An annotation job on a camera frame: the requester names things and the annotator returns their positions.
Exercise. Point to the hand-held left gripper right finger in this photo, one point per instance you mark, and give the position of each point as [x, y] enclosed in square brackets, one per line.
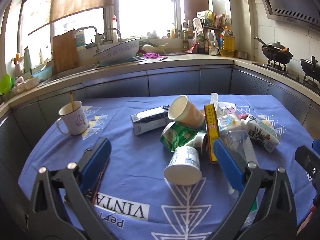
[228, 166]

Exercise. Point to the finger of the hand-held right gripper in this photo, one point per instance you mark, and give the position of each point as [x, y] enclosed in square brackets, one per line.
[303, 156]

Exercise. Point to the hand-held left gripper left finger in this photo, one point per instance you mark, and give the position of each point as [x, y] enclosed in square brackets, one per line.
[96, 161]

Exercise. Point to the clear plastic cup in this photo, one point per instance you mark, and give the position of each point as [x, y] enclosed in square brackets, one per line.
[240, 142]

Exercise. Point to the small white yogurt cup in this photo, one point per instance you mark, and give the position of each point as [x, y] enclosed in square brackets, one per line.
[200, 142]

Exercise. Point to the yellow red box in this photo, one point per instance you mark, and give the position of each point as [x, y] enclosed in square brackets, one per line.
[211, 130]

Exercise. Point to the white printed pouch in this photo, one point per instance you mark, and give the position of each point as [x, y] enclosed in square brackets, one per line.
[230, 122]

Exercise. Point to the white blue paper cup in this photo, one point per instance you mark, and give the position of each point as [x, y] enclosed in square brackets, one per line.
[185, 160]

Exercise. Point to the white green drink carton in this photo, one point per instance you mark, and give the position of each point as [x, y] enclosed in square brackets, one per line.
[262, 132]

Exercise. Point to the crushed green paper cup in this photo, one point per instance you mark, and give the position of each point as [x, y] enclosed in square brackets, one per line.
[177, 135]

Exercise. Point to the tan paper cup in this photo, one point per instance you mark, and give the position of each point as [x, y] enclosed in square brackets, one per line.
[190, 115]

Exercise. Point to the dark blue milk carton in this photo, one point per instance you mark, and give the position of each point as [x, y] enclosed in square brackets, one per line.
[150, 121]

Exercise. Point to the white tissue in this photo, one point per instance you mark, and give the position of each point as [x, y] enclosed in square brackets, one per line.
[214, 99]

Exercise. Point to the dark smartphone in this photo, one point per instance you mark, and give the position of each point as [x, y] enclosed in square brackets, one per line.
[102, 176]

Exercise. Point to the blue printed tablecloth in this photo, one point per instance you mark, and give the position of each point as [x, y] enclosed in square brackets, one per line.
[140, 160]

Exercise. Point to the white mug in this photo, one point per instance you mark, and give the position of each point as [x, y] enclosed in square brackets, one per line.
[75, 122]

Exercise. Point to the wooden chopstick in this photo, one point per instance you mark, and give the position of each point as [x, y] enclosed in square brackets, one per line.
[71, 100]

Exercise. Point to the black wok with lid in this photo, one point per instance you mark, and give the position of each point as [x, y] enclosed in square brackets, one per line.
[311, 68]

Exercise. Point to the gas stove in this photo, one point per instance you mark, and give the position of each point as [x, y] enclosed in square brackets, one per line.
[282, 68]

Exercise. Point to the grey kitchen cabinets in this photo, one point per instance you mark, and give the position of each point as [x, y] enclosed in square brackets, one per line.
[172, 81]

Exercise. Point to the blue plastic tub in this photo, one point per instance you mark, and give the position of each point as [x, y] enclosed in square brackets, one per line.
[43, 73]

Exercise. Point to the white enamel basin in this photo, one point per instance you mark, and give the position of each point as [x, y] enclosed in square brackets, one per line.
[117, 52]

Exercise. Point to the wooden cutting board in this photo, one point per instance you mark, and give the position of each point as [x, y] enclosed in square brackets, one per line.
[65, 52]

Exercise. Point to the green plastic bowl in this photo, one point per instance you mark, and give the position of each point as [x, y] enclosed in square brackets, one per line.
[5, 83]

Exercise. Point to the purple cloth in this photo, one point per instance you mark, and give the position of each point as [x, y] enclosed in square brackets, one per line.
[152, 55]

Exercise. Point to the white plastic jug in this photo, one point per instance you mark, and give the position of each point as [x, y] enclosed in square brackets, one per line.
[213, 45]

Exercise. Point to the white detergent bottle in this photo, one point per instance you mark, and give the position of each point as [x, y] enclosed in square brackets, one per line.
[80, 40]

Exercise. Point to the white slim bottle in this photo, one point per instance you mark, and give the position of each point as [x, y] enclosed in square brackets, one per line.
[27, 60]

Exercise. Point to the red seasoning packet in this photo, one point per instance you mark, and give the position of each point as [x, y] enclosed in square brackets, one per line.
[192, 48]

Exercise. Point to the yellow cooking oil bottle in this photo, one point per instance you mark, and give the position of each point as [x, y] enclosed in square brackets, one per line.
[227, 42]

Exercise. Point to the white radish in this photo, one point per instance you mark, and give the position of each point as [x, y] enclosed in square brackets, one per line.
[148, 47]

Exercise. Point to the dark sauce bottle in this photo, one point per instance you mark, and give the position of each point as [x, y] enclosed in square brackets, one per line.
[201, 43]

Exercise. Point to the green onions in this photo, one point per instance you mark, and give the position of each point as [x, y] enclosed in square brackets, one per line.
[155, 45]

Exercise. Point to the green label sauce bottle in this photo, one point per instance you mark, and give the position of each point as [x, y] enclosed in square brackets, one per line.
[185, 42]

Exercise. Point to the steel faucet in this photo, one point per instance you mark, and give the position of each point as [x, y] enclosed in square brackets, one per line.
[112, 30]
[93, 30]

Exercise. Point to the rack with seasoning packets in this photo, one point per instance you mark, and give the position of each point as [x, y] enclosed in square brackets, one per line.
[212, 17]

